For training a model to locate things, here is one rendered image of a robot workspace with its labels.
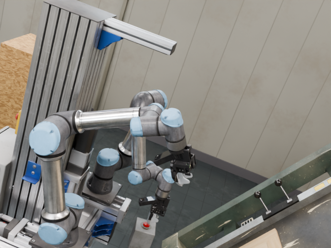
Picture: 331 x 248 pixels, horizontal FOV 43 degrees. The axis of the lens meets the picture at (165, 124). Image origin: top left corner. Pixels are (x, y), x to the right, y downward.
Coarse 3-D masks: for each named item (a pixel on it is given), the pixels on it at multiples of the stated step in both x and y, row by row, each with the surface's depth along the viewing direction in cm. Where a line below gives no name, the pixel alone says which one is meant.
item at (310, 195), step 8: (328, 184) 201; (304, 192) 207; (312, 192) 204; (320, 192) 202; (328, 192) 202; (304, 200) 204; (312, 200) 204; (288, 208) 206; (296, 208) 206; (272, 216) 209; (280, 216) 208; (248, 224) 216; (256, 224) 212; (264, 224) 211; (232, 232) 219; (240, 232) 215; (248, 232) 213; (256, 232) 213; (224, 240) 218; (232, 240) 215; (240, 240) 215
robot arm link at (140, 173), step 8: (136, 96) 217; (144, 96) 217; (136, 104) 215; (144, 104) 215; (136, 144) 218; (144, 144) 220; (136, 152) 219; (144, 152) 221; (136, 160) 220; (144, 160) 221; (136, 168) 221; (144, 168) 222; (128, 176) 222; (136, 176) 219; (144, 176) 223; (136, 184) 220
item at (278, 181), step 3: (276, 180) 209; (279, 180) 208; (276, 183) 208; (279, 183) 208; (282, 189) 208; (285, 192) 208; (285, 195) 208; (288, 198) 207; (291, 198) 207; (288, 201) 207; (291, 201) 206
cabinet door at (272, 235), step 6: (264, 234) 205; (270, 234) 202; (276, 234) 200; (252, 240) 207; (258, 240) 205; (264, 240) 202; (270, 240) 199; (276, 240) 197; (246, 246) 207; (252, 246) 204; (258, 246) 202; (264, 246) 199; (270, 246) 196; (276, 246) 194
